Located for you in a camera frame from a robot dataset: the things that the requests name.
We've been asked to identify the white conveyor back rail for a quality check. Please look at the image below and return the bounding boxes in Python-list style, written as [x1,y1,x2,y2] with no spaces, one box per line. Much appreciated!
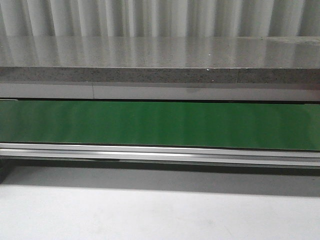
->
[0,81,320,102]

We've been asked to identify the aluminium conveyor front rail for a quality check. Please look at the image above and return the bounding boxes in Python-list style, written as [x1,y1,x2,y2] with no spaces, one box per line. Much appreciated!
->
[0,143,320,169]

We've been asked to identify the green conveyor belt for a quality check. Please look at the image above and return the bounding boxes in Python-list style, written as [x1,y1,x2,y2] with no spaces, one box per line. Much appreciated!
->
[0,100,320,151]

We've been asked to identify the white pleated curtain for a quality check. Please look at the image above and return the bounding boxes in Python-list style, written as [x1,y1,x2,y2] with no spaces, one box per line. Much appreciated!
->
[0,0,320,38]

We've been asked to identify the grey stone countertop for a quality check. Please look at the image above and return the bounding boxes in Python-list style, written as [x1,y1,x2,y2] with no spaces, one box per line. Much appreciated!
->
[0,36,320,84]

